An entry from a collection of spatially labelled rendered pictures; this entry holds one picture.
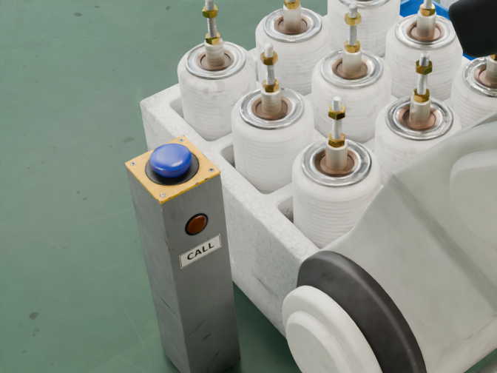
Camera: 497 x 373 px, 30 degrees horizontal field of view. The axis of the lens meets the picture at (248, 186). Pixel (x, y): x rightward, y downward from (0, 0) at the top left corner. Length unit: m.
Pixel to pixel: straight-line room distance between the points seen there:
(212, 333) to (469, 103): 0.39
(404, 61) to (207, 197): 0.36
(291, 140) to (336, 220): 0.11
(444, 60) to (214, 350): 0.44
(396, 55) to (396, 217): 0.56
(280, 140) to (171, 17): 0.69
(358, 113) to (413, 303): 0.48
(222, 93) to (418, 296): 0.53
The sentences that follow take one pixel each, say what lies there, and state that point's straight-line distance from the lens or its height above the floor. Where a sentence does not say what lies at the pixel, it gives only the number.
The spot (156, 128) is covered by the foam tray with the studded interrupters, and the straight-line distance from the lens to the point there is 1.20.
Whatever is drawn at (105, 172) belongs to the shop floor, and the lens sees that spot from 1.39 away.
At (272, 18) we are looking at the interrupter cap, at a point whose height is 0.25.
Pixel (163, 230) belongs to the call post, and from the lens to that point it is 0.91.
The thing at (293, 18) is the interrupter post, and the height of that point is 0.27.
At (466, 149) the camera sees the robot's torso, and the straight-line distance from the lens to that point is 0.49.
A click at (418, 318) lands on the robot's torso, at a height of 0.40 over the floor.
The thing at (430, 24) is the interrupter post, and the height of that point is 0.27.
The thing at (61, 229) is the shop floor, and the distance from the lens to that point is 1.32.
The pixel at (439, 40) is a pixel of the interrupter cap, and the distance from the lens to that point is 1.17.
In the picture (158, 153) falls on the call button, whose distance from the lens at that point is 0.91.
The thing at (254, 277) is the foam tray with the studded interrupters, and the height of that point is 0.06.
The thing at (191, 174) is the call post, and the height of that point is 0.31.
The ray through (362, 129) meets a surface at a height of 0.19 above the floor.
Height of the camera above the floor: 0.93
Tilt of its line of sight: 44 degrees down
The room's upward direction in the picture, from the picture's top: 5 degrees counter-clockwise
